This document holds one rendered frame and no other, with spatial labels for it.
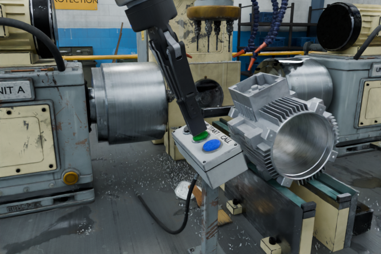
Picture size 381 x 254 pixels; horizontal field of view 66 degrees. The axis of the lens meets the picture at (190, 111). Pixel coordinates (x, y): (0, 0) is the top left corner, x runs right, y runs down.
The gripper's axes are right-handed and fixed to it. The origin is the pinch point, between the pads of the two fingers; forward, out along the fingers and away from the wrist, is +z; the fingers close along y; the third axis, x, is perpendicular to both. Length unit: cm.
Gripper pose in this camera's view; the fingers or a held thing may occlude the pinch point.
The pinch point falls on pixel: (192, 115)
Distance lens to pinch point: 51.9
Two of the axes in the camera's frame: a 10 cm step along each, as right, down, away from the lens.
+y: -3.5, -2.4, 9.1
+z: 3.4, 8.7, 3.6
